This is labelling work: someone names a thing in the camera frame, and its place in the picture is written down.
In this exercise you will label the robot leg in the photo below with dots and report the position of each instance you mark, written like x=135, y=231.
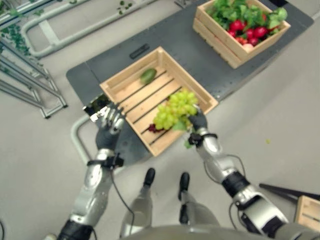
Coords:
x=192, y=202
x=138, y=200

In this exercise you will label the green leafy vegetables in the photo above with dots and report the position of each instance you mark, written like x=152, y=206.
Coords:
x=240, y=11

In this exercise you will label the robot grey torso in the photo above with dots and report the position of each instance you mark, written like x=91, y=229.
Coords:
x=175, y=233

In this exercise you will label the grey metal platform table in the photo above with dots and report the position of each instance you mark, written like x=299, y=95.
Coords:
x=190, y=62

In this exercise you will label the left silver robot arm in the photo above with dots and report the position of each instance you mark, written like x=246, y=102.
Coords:
x=86, y=193

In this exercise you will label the wooden crate full of produce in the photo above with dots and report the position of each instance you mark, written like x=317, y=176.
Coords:
x=232, y=47

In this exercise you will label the red purple lettuce leaf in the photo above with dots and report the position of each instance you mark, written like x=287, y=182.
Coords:
x=154, y=128

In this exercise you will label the shallow wooden slatted crate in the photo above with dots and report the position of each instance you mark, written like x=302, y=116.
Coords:
x=155, y=100

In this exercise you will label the green avocado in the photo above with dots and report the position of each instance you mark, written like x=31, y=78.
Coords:
x=148, y=75

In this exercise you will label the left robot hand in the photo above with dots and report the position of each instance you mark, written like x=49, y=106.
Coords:
x=108, y=136

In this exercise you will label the green grape bunch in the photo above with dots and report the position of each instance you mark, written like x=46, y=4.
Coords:
x=175, y=111

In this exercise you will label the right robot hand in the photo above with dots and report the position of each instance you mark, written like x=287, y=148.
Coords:
x=199, y=121

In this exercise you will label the aluminium frame rack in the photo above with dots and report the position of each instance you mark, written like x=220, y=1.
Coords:
x=27, y=80

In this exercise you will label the small wooden crate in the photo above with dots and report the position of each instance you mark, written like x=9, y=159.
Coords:
x=308, y=210

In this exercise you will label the red apples pile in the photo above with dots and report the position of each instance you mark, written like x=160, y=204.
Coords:
x=247, y=33

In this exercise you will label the robot right leg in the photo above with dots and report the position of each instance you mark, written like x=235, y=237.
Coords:
x=192, y=202

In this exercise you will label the grey tubular floor frame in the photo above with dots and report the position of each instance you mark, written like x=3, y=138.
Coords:
x=65, y=27

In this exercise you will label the robot left leg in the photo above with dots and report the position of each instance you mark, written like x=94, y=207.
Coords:
x=138, y=200

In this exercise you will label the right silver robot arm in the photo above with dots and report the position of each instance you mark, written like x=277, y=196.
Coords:
x=240, y=185

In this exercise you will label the green ivy vine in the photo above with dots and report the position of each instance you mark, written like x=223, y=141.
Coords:
x=15, y=37

